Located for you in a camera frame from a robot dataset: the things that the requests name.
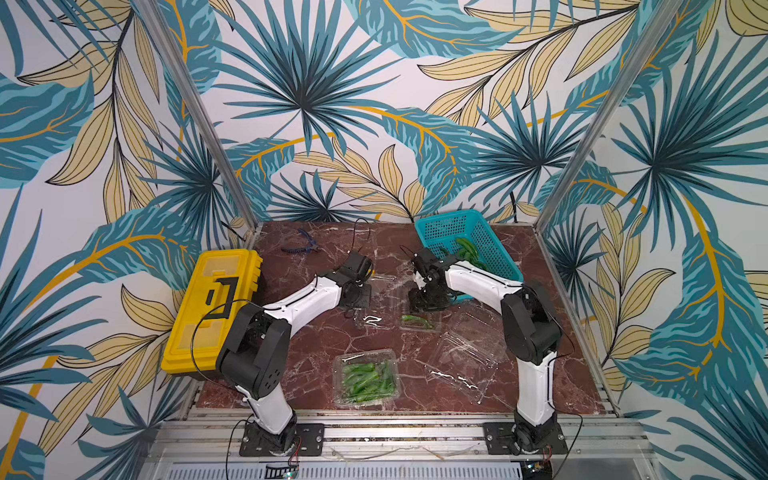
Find white vented front panel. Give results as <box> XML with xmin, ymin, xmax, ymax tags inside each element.
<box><xmin>157</xmin><ymin>461</ymin><xmax>523</xmax><ymax>479</ymax></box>

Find aluminium frame post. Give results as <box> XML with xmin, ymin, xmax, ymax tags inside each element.
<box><xmin>134</xmin><ymin>0</ymin><xmax>261</xmax><ymax>235</ymax></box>
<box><xmin>534</xmin><ymin>0</ymin><xmax>683</xmax><ymax>234</ymax></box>

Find left aluminium frame post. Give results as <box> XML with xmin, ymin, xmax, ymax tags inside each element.
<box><xmin>134</xmin><ymin>0</ymin><xmax>261</xmax><ymax>235</ymax></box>

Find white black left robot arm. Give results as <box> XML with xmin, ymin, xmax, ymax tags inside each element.
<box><xmin>215</xmin><ymin>251</ymin><xmax>373</xmax><ymax>437</ymax></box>

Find right aluminium frame post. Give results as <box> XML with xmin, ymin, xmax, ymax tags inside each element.
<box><xmin>534</xmin><ymin>0</ymin><xmax>683</xmax><ymax>234</ymax></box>

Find green peppers in basket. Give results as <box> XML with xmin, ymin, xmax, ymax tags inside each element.
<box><xmin>439</xmin><ymin>237</ymin><xmax>488</xmax><ymax>270</ymax></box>

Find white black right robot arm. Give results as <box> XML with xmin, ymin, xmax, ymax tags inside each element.
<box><xmin>409</xmin><ymin>248</ymin><xmax>563</xmax><ymax>442</ymax></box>

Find clear clamshell pepper container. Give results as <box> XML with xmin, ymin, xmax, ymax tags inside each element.
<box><xmin>352</xmin><ymin>275</ymin><xmax>443</xmax><ymax>333</ymax></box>
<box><xmin>333</xmin><ymin>349</ymin><xmax>400</xmax><ymax>408</ymax></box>

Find blue handled pliers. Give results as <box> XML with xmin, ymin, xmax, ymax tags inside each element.
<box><xmin>281</xmin><ymin>228</ymin><xmax>322</xmax><ymax>255</ymax></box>

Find teal perforated plastic basket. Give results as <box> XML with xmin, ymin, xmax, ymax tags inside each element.
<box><xmin>414</xmin><ymin>210</ymin><xmax>523</xmax><ymax>282</ymax></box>

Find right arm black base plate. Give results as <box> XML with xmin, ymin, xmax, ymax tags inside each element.
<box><xmin>482</xmin><ymin>422</ymin><xmax>568</xmax><ymax>456</ymax></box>

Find yellow plastic toolbox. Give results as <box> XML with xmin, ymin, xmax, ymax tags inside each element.
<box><xmin>161</xmin><ymin>249</ymin><xmax>263</xmax><ymax>375</ymax></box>

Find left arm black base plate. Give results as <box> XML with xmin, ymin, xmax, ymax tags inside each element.
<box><xmin>239</xmin><ymin>423</ymin><xmax>325</xmax><ymax>458</ymax></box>

